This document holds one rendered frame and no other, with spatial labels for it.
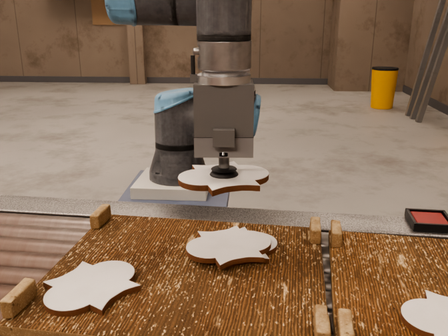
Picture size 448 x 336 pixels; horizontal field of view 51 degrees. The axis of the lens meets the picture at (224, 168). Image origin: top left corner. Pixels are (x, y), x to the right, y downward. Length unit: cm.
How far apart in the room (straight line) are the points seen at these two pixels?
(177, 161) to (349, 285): 60
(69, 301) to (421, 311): 45
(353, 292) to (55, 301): 40
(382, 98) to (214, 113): 661
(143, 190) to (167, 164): 9
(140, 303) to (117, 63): 929
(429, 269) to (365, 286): 12
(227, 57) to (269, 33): 882
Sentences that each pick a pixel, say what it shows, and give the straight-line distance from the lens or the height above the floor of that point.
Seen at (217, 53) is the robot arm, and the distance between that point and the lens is 64.
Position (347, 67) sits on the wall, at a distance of 880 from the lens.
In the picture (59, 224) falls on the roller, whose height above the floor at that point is 91.
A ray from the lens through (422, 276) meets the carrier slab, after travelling 77.
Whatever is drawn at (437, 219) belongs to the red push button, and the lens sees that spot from 100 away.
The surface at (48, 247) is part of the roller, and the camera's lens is 89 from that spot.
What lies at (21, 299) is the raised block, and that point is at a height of 95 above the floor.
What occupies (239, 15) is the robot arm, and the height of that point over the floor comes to 130.
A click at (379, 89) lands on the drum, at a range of 720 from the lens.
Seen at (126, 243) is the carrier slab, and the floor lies 94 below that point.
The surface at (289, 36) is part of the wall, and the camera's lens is 947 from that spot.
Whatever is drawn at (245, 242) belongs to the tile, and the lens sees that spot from 77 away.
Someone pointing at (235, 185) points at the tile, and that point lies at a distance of 66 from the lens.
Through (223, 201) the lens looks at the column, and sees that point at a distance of 115.
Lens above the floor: 130
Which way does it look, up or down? 18 degrees down
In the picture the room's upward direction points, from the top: straight up
